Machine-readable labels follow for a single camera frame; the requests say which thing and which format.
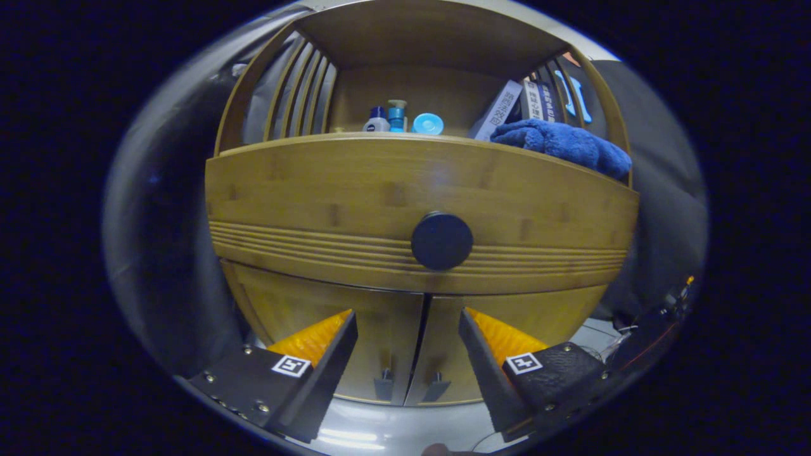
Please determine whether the blue pump bottle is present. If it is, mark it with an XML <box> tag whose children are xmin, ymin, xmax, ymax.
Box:
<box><xmin>386</xmin><ymin>99</ymin><xmax>408</xmax><ymax>133</ymax></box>

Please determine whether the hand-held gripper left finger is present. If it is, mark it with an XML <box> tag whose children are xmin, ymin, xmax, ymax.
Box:
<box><xmin>174</xmin><ymin>310</ymin><xmax>359</xmax><ymax>444</ymax></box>

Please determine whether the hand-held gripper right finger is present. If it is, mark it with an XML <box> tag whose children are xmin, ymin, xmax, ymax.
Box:
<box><xmin>459</xmin><ymin>308</ymin><xmax>625</xmax><ymax>443</ymax></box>

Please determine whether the wooden cabinet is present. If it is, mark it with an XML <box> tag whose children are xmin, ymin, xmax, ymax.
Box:
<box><xmin>204</xmin><ymin>0</ymin><xmax>641</xmax><ymax>409</ymax></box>

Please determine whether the wooden drawer with black knob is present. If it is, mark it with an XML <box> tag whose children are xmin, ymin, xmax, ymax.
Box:
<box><xmin>204</xmin><ymin>133</ymin><xmax>641</xmax><ymax>296</ymax></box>

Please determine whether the black equipment with orange clamp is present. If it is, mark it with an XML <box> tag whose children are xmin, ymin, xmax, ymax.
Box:
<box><xmin>602</xmin><ymin>275</ymin><xmax>696</xmax><ymax>374</ymax></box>

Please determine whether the dark blue spine book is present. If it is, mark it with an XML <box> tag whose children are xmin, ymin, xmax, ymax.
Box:
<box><xmin>542</xmin><ymin>81</ymin><xmax>561</xmax><ymax>124</ymax></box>

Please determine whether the blue folded towel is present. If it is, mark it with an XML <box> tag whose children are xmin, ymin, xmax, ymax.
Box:
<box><xmin>489</xmin><ymin>118</ymin><xmax>633</xmax><ymax>182</ymax></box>

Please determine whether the white spine book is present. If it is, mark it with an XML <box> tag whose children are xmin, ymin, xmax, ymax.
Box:
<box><xmin>521</xmin><ymin>79</ymin><xmax>547</xmax><ymax>122</ymax></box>

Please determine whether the wooden cabinet door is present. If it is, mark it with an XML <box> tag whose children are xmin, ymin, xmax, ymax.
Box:
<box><xmin>404</xmin><ymin>285</ymin><xmax>609</xmax><ymax>407</ymax></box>
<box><xmin>220</xmin><ymin>260</ymin><xmax>425</xmax><ymax>406</ymax></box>

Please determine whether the blue cosmetic tube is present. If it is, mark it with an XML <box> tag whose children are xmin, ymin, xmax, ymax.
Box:
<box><xmin>412</xmin><ymin>113</ymin><xmax>445</xmax><ymax>136</ymax></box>

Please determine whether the grey leaning book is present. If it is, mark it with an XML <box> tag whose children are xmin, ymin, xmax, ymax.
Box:
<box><xmin>468</xmin><ymin>80</ymin><xmax>524</xmax><ymax>141</ymax></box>

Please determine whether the white lotion bottle blue cap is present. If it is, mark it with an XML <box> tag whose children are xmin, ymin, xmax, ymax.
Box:
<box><xmin>362</xmin><ymin>106</ymin><xmax>391</xmax><ymax>133</ymax></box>

